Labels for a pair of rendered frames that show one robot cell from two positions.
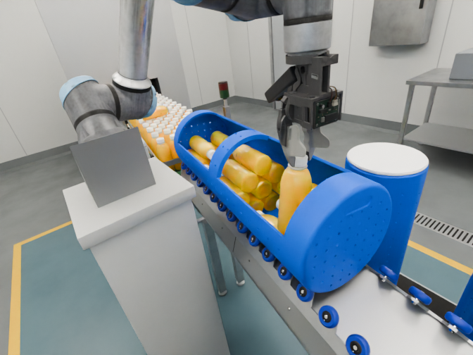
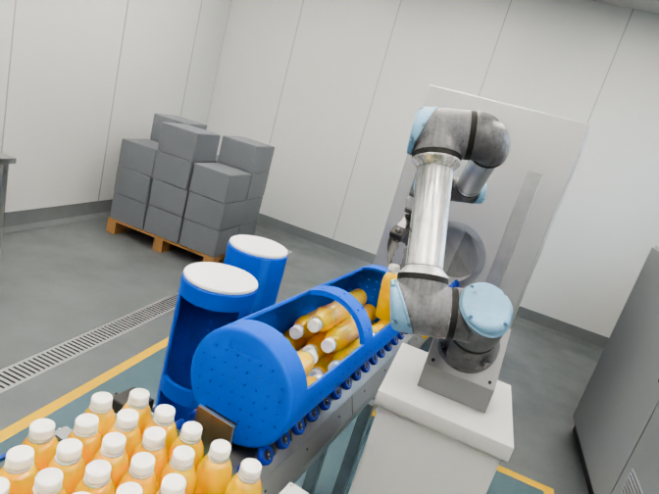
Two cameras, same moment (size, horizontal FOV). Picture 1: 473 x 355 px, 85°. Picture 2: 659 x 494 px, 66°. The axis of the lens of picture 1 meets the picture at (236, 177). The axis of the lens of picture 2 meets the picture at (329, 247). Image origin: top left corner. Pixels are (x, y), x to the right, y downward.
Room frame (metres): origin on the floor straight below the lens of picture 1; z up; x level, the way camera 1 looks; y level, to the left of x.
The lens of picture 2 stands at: (1.79, 0.96, 1.74)
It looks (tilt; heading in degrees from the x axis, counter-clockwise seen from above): 15 degrees down; 228
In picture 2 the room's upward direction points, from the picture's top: 16 degrees clockwise
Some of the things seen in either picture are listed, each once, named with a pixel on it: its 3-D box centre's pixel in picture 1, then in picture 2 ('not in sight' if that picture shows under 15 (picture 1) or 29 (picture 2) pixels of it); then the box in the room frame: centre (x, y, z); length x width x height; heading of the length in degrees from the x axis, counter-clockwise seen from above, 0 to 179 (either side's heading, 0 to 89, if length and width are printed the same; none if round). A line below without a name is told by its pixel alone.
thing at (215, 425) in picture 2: not in sight; (213, 437); (1.26, 0.17, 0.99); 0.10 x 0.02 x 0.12; 115
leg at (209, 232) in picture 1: (215, 260); not in sight; (1.17, 0.20, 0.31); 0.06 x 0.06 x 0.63; 25
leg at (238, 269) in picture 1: (234, 250); not in sight; (1.23, 0.07, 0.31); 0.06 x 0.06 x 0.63; 25
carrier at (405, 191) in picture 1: (370, 241); (198, 378); (0.88, -0.59, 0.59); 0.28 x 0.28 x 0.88
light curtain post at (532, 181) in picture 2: not in sight; (467, 348); (-0.23, -0.18, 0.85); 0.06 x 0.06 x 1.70; 25
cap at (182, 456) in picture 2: not in sight; (183, 455); (1.40, 0.30, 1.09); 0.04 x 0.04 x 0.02
